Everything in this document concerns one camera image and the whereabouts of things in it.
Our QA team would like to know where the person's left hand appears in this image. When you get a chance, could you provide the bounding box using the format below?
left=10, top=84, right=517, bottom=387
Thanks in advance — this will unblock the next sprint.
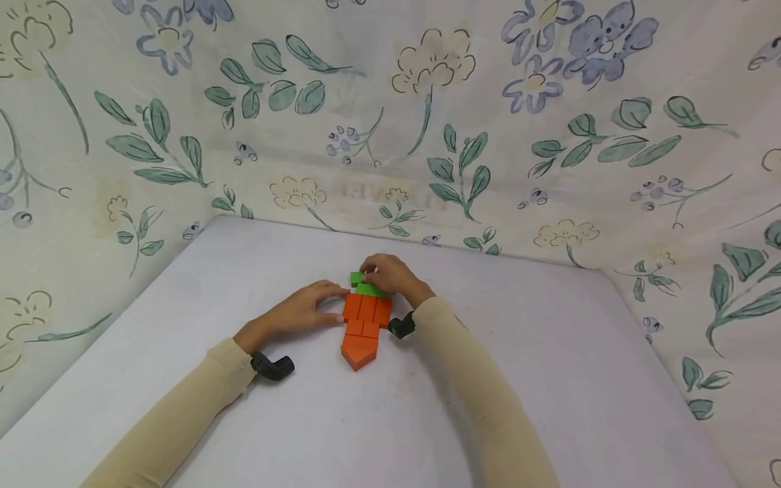
left=233, top=279, right=353, bottom=355

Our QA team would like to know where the person's right hand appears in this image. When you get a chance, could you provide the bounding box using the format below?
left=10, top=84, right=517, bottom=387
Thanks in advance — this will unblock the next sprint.
left=359, top=253, right=437, bottom=310

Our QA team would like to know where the person's left forearm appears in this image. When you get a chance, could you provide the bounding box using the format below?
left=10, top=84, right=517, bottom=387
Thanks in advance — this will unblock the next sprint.
left=79, top=337, right=259, bottom=488

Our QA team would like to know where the person's right forearm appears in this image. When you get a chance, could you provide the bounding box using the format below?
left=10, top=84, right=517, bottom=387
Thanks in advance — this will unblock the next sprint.
left=411, top=296, right=562, bottom=488

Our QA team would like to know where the pointed orange block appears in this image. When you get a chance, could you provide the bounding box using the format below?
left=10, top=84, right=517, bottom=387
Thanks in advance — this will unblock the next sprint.
left=340, top=333, right=380, bottom=372

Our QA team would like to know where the black wrist band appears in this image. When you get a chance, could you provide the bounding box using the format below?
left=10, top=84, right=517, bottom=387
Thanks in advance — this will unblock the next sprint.
left=387, top=310, right=418, bottom=340
left=250, top=351, right=296, bottom=382

